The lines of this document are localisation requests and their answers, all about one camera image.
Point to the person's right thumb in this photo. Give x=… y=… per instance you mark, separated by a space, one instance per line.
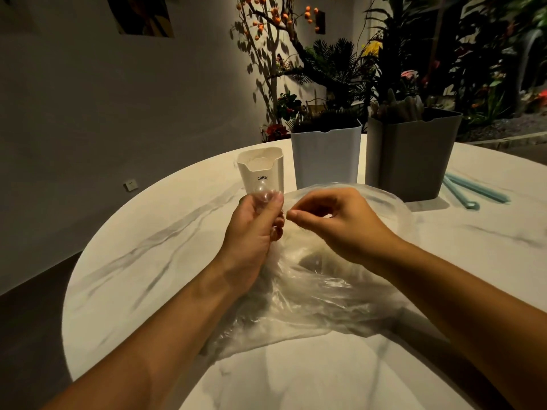
x=310 y=224

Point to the person's left forearm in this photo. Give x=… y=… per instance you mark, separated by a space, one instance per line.
x=149 y=350

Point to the person's right hand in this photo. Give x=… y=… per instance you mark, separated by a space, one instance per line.
x=354 y=230

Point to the bundle of pale wooden cutlery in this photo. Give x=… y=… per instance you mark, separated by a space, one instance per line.
x=397 y=110

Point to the yellow flower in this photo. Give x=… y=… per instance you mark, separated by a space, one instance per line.
x=371 y=48

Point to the grey plastic bin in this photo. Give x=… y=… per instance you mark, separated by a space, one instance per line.
x=410 y=157

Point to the red flower plant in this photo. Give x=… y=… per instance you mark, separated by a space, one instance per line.
x=277 y=132

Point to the dark wall lamp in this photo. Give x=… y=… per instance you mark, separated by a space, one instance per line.
x=320 y=23

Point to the person's left thumb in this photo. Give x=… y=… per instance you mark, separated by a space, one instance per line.
x=268 y=213

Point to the small clear plastic spoon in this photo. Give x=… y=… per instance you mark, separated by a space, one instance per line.
x=266 y=194

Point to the white plastic bin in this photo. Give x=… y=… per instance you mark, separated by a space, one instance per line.
x=327 y=157

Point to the clear plastic bag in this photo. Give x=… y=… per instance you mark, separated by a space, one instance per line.
x=316 y=294

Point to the white wall socket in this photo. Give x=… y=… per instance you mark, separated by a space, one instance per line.
x=131 y=185

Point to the bundle of black cutlery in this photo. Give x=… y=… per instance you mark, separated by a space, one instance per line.
x=327 y=122

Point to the branch tree with orange fruit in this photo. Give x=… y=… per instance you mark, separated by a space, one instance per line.
x=280 y=21

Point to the dark leafy garden plants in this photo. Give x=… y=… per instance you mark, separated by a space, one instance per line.
x=470 y=51

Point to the small white plastic container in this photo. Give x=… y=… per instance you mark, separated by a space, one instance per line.
x=261 y=168

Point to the stone garden kerb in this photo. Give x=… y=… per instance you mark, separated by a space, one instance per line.
x=508 y=140

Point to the dark wall poster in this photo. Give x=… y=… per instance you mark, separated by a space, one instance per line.
x=141 y=14

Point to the person's right forearm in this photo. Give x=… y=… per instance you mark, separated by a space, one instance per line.
x=470 y=311

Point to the light blue wrapped straw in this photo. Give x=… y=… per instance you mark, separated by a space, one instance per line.
x=478 y=188
x=460 y=195

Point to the person's left hand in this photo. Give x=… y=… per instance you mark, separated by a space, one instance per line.
x=245 y=247

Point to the green palm plant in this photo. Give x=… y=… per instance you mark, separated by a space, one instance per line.
x=337 y=68

